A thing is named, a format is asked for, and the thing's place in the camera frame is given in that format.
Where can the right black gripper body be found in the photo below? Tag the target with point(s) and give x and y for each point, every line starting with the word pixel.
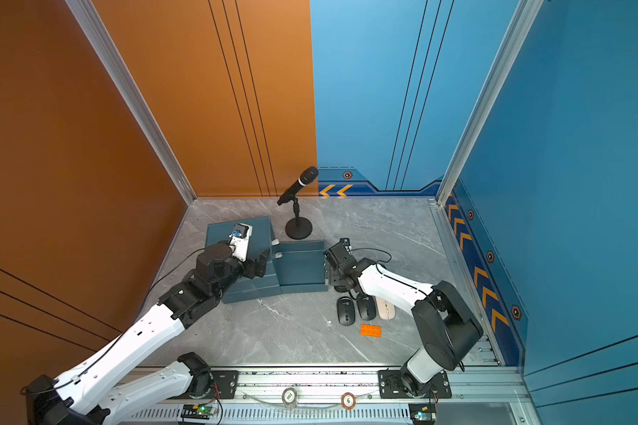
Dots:
pixel 335 277

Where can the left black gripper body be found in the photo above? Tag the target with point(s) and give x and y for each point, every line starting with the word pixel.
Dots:
pixel 250 269

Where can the teal drawer cabinet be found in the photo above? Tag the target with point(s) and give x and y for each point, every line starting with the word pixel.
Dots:
pixel 260 241

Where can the black computer mouse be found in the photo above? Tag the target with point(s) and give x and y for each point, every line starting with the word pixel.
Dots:
pixel 367 307
pixel 346 311

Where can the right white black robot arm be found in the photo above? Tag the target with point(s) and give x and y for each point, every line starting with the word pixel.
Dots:
pixel 446 326

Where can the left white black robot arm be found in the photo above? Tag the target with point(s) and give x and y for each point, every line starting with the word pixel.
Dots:
pixel 91 392

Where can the orange toy brick plate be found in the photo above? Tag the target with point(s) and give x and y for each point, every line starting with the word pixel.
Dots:
pixel 372 331

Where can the black microphone stand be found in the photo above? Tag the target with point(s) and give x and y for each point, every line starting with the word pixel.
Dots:
pixel 298 228

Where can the black microphone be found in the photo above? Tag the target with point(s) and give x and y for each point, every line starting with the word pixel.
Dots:
pixel 307 177

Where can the right green circuit board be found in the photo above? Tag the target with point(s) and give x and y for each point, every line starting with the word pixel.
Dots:
pixel 420 414

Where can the green circuit board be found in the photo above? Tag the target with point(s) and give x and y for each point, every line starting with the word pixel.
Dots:
pixel 420 414
pixel 199 412

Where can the left green circuit board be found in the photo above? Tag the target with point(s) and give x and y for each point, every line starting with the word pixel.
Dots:
pixel 199 412

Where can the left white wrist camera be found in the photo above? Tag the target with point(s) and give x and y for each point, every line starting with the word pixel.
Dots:
pixel 239 240

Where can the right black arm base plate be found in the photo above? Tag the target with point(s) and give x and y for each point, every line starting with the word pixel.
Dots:
pixel 391 383

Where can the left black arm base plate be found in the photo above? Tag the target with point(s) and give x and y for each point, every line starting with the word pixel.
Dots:
pixel 220 384

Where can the orange round rail sticker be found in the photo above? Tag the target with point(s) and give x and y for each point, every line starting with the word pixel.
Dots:
pixel 348 401

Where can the grey round rail sticker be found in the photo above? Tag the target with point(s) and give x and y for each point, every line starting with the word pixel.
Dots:
pixel 290 397

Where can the aluminium front rail frame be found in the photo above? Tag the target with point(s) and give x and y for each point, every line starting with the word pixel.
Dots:
pixel 488 395

